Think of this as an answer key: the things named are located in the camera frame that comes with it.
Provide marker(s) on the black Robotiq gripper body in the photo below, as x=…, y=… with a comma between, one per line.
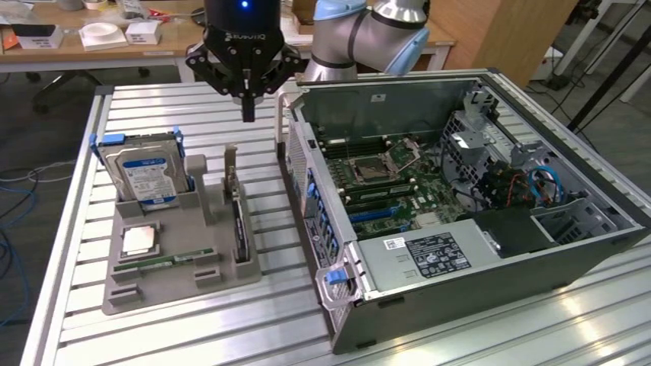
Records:
x=244, y=49

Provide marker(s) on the Nvidia graphics card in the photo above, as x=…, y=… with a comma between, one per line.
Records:
x=240, y=228

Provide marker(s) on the silver blue-capped robot arm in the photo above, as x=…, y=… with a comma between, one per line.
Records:
x=335, y=34

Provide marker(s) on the white booklet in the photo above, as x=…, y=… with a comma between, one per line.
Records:
x=300, y=36

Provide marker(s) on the white labelled carton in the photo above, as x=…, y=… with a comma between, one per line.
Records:
x=144, y=34

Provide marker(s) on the brown cardboard box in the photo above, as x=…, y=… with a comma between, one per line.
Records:
x=304, y=11

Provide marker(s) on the red white small package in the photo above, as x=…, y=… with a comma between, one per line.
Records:
x=160, y=14

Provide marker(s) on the clear bag with parts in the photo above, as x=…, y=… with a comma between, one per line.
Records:
x=133, y=8

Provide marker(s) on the white square round-hole holder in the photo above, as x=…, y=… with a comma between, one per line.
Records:
x=104, y=42

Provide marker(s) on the thin metal locking lever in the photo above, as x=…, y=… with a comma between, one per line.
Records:
x=347, y=150

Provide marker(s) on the grey cup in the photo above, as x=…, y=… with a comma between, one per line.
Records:
x=69, y=4

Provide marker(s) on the white box with black lid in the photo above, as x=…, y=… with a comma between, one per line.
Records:
x=37, y=40

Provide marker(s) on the black office chair base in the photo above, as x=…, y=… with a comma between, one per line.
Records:
x=33, y=75

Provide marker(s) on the CPU socket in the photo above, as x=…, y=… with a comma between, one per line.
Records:
x=371, y=169

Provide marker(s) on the hard disk with blue caddy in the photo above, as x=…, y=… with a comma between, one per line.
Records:
x=144, y=179

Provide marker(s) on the metal socket cover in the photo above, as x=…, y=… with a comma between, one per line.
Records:
x=407, y=152

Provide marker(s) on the blue slot retention clip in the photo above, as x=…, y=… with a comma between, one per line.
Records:
x=325, y=226
x=308, y=189
x=320, y=213
x=331, y=238

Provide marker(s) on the orange white box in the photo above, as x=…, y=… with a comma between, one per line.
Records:
x=6, y=42

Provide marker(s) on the green RAM stick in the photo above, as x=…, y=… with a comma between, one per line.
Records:
x=162, y=260
x=379, y=195

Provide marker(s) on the perforated metal disk bay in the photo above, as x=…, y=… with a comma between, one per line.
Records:
x=469, y=143

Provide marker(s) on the long black expansion slot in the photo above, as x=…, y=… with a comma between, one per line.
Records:
x=373, y=207

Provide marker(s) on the wooden cabinet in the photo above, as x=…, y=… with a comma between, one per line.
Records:
x=508, y=38

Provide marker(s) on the green motherboard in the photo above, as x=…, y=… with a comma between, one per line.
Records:
x=432, y=190

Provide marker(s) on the blue expansion slot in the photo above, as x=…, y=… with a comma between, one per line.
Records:
x=376, y=216

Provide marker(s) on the grey printed parts rack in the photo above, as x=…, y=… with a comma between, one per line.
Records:
x=182, y=236

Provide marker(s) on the silver CPU chip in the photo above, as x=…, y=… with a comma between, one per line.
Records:
x=137, y=240

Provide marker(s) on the black power adaptor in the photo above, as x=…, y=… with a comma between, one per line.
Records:
x=559, y=83

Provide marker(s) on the silver power supply unit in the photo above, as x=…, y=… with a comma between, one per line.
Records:
x=385, y=263

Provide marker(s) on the blue case latch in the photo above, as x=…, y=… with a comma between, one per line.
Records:
x=335, y=276

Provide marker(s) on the black stand pole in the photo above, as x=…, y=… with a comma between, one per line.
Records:
x=611, y=78

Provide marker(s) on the grey metal disk bay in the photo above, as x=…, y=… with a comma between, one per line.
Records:
x=569, y=225

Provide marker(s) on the open black PC case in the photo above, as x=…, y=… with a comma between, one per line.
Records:
x=457, y=305

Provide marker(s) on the wooden desk with white frame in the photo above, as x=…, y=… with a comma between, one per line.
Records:
x=60, y=56

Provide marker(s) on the white desk frame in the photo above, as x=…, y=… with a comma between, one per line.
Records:
x=575, y=45

